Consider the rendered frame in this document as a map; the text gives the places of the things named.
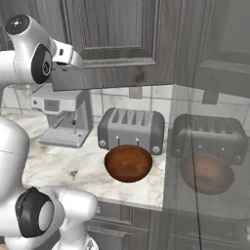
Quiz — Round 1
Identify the silver espresso coffee machine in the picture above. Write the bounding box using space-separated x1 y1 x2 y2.
29 85 95 149

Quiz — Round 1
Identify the dark grey base cabinet door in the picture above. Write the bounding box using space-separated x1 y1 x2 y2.
85 224 164 250

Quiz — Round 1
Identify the grey four-slot toaster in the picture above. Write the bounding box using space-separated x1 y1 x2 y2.
97 106 166 157

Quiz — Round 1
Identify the grey reflective fridge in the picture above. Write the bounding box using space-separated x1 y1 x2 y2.
161 0 250 250

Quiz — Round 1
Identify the dark grey wood cabinet door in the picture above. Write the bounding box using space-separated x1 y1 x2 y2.
51 0 184 92
0 0 68 52

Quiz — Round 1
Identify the brown wooden bowl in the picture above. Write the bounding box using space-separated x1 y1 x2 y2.
104 144 154 184

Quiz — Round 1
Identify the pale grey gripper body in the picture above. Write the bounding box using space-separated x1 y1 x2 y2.
67 49 85 70

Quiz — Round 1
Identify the grey wall outlet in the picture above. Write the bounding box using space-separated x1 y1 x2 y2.
128 86 144 100

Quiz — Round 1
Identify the dark grey drawer front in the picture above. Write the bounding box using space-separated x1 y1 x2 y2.
96 200 164 229

